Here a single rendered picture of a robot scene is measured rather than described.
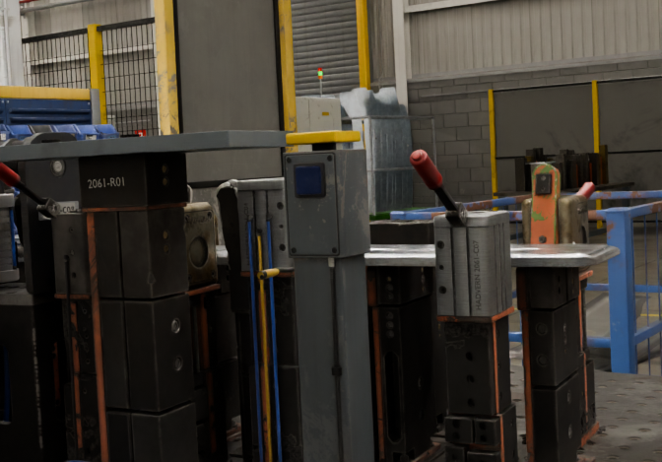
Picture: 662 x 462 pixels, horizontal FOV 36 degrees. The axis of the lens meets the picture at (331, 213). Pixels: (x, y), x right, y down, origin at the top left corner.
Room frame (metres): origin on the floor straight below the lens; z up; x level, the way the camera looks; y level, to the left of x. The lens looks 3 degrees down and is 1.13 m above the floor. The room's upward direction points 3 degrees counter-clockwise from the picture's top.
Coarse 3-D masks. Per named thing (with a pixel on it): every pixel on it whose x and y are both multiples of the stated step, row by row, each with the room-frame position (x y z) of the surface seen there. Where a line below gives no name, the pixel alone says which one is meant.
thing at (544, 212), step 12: (540, 168) 1.45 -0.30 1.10; (552, 168) 1.44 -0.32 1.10; (540, 180) 1.44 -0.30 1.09; (552, 180) 1.44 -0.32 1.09; (540, 192) 1.44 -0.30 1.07; (552, 192) 1.44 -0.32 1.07; (540, 204) 1.44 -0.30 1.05; (552, 204) 1.43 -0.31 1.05; (540, 216) 1.44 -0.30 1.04; (552, 216) 1.43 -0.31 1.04; (540, 228) 1.44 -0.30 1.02; (552, 228) 1.43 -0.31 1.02; (540, 240) 1.43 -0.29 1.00; (552, 240) 1.42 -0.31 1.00
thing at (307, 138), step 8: (288, 136) 1.07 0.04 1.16; (296, 136) 1.06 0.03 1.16; (304, 136) 1.06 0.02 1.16; (312, 136) 1.05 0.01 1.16; (320, 136) 1.05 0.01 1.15; (328, 136) 1.05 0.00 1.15; (336, 136) 1.04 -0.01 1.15; (344, 136) 1.06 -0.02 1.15; (352, 136) 1.08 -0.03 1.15; (360, 136) 1.09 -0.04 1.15; (288, 144) 1.07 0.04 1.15; (296, 144) 1.07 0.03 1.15; (304, 144) 1.08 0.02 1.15; (312, 144) 1.08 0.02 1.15; (320, 144) 1.07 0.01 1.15; (328, 144) 1.07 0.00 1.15
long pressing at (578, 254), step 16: (224, 256) 1.44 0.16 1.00; (368, 256) 1.33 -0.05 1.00; (384, 256) 1.32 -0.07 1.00; (400, 256) 1.31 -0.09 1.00; (416, 256) 1.30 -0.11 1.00; (432, 256) 1.29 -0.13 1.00; (512, 256) 1.24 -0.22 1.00; (528, 256) 1.23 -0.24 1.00; (544, 256) 1.22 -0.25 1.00; (560, 256) 1.21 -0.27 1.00; (576, 256) 1.20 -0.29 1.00; (592, 256) 1.23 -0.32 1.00; (608, 256) 1.27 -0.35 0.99
